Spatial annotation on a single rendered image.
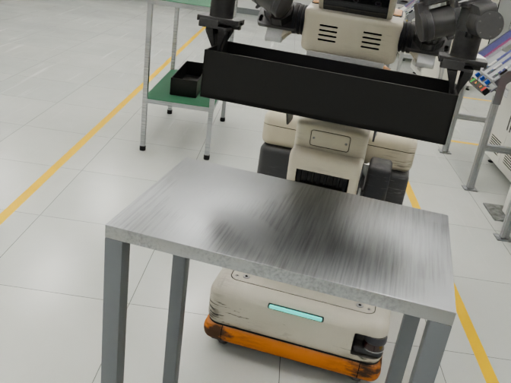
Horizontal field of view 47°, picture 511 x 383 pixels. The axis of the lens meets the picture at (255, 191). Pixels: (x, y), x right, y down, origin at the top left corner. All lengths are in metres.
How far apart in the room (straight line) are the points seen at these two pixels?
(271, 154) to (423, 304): 1.13
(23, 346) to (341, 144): 1.26
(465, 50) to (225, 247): 0.67
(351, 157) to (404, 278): 0.69
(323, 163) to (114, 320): 0.80
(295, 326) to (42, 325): 0.91
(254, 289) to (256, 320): 0.11
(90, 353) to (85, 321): 0.18
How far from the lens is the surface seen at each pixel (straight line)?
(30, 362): 2.14
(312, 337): 2.04
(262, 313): 2.03
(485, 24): 1.31
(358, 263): 1.21
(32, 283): 2.53
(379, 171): 1.93
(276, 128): 2.10
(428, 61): 1.74
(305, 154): 1.79
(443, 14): 1.62
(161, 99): 3.79
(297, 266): 1.16
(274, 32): 1.78
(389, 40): 1.72
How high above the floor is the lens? 1.38
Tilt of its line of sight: 24 degrees down
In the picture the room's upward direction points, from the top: 8 degrees clockwise
